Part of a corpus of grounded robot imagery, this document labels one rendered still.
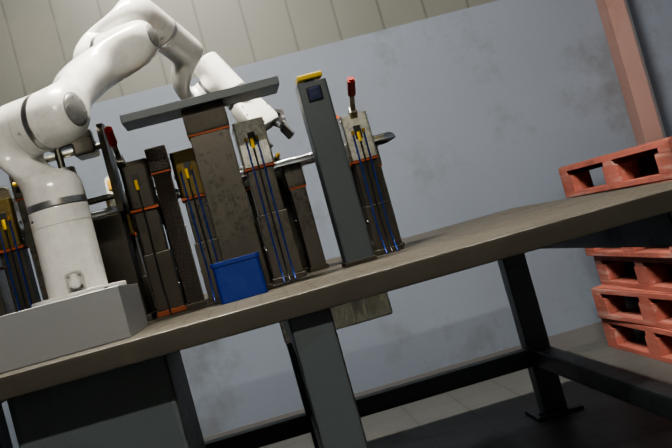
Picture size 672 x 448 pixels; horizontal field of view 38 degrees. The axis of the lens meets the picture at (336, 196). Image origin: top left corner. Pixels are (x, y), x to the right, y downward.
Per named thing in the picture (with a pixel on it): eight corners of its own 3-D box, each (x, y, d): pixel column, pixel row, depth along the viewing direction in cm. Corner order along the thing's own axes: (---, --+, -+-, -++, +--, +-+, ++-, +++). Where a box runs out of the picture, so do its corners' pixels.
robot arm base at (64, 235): (127, 283, 187) (104, 192, 189) (27, 309, 183) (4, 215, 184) (126, 286, 206) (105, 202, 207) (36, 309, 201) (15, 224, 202)
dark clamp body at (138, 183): (189, 309, 239) (149, 160, 240) (187, 312, 227) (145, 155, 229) (160, 317, 238) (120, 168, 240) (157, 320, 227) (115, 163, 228)
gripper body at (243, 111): (247, 101, 274) (273, 128, 272) (222, 114, 267) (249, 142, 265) (256, 84, 269) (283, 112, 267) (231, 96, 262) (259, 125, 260)
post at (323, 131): (372, 259, 231) (324, 82, 232) (377, 259, 223) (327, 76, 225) (342, 267, 230) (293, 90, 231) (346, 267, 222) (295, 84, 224)
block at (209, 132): (272, 287, 228) (223, 104, 229) (274, 288, 220) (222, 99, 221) (231, 298, 227) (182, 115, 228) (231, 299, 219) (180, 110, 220)
